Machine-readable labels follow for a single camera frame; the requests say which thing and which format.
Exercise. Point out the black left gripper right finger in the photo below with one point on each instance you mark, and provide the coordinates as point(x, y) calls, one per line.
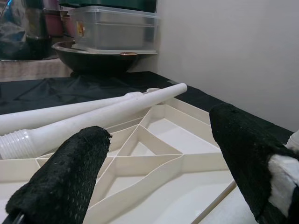
point(245, 151)

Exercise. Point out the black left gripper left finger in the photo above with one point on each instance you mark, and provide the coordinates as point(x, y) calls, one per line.
point(63, 175)

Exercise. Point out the white plastic children table top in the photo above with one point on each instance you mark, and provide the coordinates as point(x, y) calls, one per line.
point(163, 135)

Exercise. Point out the white plastic table leg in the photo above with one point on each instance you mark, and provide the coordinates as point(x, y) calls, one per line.
point(93, 116)
point(46, 110)

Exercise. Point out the black tablecloth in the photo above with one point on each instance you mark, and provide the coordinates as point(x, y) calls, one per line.
point(70, 91)

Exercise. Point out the black wok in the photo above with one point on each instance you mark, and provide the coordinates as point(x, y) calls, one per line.
point(98, 61)

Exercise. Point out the black plastic bag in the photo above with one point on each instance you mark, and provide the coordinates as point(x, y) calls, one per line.
point(16, 35)

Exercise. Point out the maroon plastic pots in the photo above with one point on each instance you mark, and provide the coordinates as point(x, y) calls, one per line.
point(54, 23)

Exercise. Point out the clear plastic storage container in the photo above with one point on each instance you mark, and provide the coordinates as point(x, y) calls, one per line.
point(116, 28)

